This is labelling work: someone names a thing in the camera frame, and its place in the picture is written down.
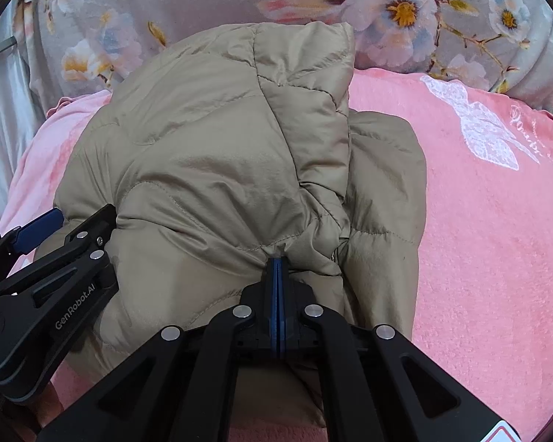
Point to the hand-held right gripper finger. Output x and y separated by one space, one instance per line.
275 304
282 304

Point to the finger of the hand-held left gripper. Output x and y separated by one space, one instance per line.
92 230
39 230

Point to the beige quilted puffer jacket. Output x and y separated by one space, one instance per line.
212 170

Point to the person's left hand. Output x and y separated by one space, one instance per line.
50 405

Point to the pale grey satin sheet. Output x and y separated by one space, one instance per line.
4 115

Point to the pink blanket with white bow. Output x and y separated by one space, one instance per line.
479 262

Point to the grey floral blanket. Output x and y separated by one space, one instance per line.
189 4

